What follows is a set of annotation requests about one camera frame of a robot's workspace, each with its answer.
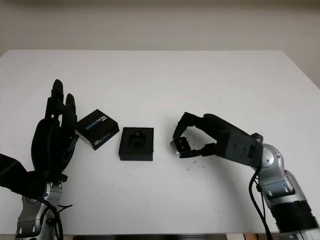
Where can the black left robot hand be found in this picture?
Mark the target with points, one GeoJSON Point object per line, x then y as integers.
{"type": "Point", "coordinates": [50, 142]}

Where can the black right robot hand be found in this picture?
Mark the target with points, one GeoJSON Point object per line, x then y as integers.
{"type": "Point", "coordinates": [217, 125]}

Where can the small silver depth camera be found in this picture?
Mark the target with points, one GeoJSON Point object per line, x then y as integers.
{"type": "Point", "coordinates": [182, 144]}

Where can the black RealSense box lid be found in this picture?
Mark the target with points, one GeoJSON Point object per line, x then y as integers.
{"type": "Point", "coordinates": [96, 126]}

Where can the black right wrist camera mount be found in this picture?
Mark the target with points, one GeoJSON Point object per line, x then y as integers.
{"type": "Point", "coordinates": [237, 150]}

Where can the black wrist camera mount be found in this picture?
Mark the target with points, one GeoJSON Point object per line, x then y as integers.
{"type": "Point", "coordinates": [12, 172]}
{"type": "Point", "coordinates": [237, 150]}

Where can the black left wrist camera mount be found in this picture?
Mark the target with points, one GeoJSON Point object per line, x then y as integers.
{"type": "Point", "coordinates": [12, 172]}

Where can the black camera box base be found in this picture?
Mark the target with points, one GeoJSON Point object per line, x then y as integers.
{"type": "Point", "coordinates": [136, 151]}

